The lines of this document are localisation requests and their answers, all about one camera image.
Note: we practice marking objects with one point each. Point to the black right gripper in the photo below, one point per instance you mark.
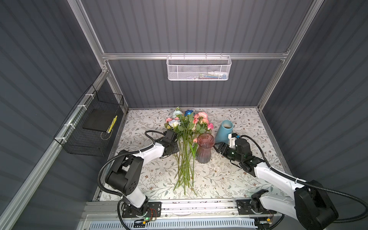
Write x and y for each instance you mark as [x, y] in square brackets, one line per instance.
[221, 148]

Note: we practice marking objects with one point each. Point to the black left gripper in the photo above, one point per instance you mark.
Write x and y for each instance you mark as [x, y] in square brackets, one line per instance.
[173, 142]

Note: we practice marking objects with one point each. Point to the white green rose spray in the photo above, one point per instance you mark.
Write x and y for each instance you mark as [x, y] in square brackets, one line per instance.
[176, 112]

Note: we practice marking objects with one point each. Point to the large pink rose stem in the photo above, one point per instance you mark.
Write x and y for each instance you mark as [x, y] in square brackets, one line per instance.
[192, 173]

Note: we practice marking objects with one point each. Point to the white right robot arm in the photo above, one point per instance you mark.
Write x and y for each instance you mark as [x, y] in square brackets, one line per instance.
[307, 202]

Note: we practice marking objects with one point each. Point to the teal ceramic vase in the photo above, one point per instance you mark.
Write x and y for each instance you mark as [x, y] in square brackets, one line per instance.
[223, 132]

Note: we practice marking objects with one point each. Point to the pink ribbed glass vase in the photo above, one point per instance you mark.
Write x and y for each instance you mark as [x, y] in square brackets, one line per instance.
[205, 144]

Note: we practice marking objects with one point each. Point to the small pink flower spray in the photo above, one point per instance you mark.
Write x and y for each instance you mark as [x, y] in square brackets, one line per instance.
[201, 125]

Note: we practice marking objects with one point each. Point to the black book in basket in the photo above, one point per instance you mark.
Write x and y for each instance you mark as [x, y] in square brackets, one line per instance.
[99, 120]

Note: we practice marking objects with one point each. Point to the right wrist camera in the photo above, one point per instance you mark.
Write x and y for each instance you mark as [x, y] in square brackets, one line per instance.
[232, 138]

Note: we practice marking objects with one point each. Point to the white wire mesh basket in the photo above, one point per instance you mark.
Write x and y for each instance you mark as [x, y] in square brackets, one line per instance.
[198, 68]

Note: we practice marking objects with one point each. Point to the black wire basket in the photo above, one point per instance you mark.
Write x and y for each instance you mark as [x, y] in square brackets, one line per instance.
[76, 140]

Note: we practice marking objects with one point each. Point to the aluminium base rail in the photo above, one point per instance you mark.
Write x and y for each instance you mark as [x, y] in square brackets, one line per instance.
[175, 209]

